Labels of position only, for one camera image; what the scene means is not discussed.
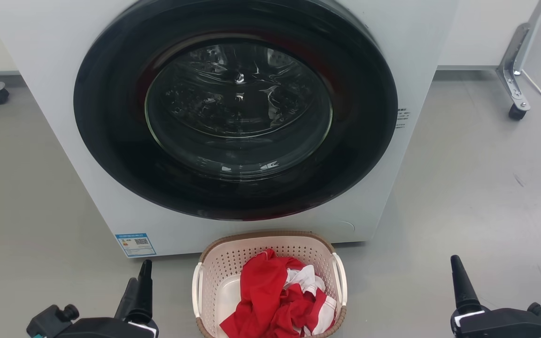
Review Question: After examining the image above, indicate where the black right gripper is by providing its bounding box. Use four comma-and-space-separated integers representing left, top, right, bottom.
450, 255, 541, 338

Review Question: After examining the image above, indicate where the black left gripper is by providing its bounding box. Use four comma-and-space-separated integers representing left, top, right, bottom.
26, 260, 159, 338

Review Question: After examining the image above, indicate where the beige perforated laundry basket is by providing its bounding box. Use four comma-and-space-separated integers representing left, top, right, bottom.
192, 230, 348, 338

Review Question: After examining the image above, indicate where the blue energy label sticker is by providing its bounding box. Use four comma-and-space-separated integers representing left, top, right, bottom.
115, 233, 157, 258

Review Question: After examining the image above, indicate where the red garment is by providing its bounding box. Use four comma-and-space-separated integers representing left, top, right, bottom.
220, 249, 337, 338

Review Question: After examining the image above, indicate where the white garment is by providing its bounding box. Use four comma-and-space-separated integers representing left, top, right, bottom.
284, 265, 338, 336

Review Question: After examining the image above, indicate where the black round washer door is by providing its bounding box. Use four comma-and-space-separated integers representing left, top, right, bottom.
73, 0, 399, 221

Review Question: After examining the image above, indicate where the white front-load washing machine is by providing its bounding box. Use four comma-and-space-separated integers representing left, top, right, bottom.
0, 0, 459, 258

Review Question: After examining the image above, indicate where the angled silver metal leg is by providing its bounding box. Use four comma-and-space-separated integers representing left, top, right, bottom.
496, 0, 541, 111

